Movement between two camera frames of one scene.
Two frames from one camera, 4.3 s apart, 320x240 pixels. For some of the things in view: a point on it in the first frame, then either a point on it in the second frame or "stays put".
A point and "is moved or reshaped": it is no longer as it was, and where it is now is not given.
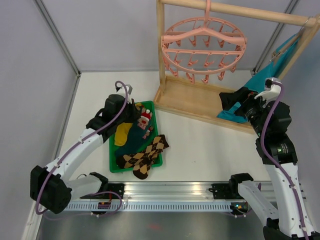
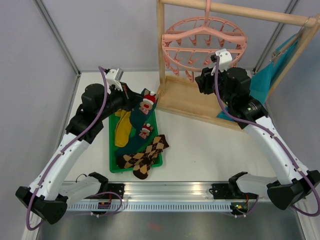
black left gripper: x=135 y=114 to x=133 y=97
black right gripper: x=229 y=99 to x=204 y=81
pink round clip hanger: x=202 y=46 stays put
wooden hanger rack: x=203 y=102 stays put
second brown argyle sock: x=141 y=169 stays put
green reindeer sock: x=144 y=121 is moved or reshaped
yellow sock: x=121 y=134 stays put
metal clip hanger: x=276 y=53 stays put
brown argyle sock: x=158 y=143 stays put
